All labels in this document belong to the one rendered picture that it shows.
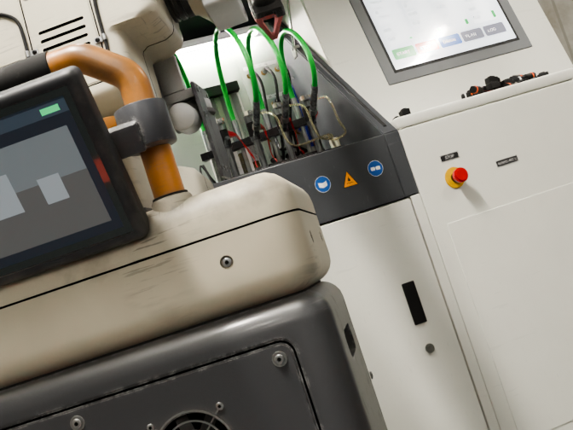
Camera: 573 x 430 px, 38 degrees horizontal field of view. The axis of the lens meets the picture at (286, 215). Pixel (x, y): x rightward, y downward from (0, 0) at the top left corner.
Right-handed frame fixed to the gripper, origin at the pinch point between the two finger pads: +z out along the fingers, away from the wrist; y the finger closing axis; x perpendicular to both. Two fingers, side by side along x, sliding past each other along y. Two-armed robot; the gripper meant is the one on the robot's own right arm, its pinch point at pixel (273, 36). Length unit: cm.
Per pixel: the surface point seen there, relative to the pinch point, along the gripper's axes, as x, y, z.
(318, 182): 0.4, -21.5, 27.7
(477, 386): -21, -57, 72
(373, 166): -13.4, -19.1, 30.4
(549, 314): -44, -46, 69
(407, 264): -14, -36, 48
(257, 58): 2, 50, 33
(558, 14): -177, 217, 159
